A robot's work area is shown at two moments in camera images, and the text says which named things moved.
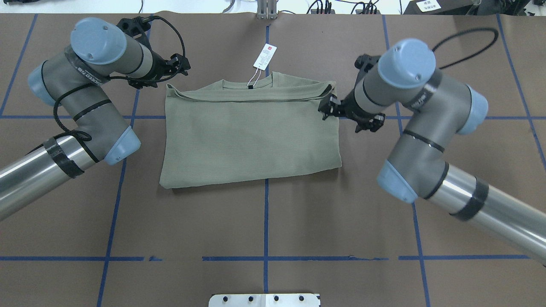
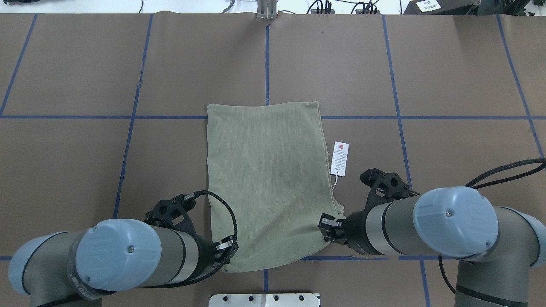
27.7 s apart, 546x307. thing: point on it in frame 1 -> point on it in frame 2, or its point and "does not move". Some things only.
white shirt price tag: (262, 62) -> (339, 160)
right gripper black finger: (329, 105) -> (328, 226)
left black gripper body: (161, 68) -> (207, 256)
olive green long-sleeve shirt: (226, 131) -> (269, 181)
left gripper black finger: (182, 62) -> (223, 247)
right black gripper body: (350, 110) -> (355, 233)
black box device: (439, 7) does not move
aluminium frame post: (267, 9) does not move
